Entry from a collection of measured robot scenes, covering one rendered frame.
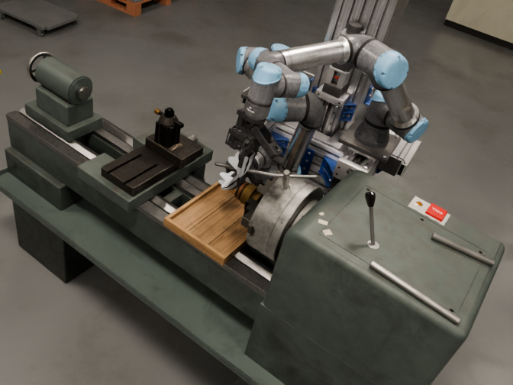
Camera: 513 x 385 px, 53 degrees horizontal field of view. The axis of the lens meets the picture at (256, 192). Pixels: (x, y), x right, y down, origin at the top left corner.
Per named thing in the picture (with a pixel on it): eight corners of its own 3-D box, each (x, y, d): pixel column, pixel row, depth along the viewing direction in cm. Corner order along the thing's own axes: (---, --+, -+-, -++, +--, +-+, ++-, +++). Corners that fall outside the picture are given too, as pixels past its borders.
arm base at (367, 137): (360, 124, 232) (368, 105, 225) (392, 138, 228) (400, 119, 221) (349, 137, 221) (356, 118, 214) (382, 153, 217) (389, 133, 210)
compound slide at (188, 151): (195, 160, 220) (197, 150, 217) (180, 169, 213) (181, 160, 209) (160, 138, 227) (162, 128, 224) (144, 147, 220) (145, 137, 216)
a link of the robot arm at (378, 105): (378, 109, 225) (389, 82, 216) (400, 126, 217) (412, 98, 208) (359, 114, 218) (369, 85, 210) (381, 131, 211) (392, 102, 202)
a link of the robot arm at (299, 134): (329, 85, 196) (291, 167, 233) (303, 84, 192) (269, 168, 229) (339, 106, 189) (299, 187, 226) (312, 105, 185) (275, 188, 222)
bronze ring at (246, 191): (269, 186, 190) (250, 174, 193) (255, 197, 184) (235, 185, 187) (264, 205, 196) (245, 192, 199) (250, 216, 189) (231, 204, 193)
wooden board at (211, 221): (274, 220, 216) (276, 213, 213) (222, 266, 191) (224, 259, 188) (219, 186, 226) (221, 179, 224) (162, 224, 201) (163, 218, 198)
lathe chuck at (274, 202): (310, 217, 205) (321, 166, 180) (264, 272, 189) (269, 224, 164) (291, 206, 208) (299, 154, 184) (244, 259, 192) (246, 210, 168)
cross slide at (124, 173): (202, 154, 231) (203, 147, 228) (132, 197, 201) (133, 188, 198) (172, 137, 237) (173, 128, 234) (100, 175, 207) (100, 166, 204)
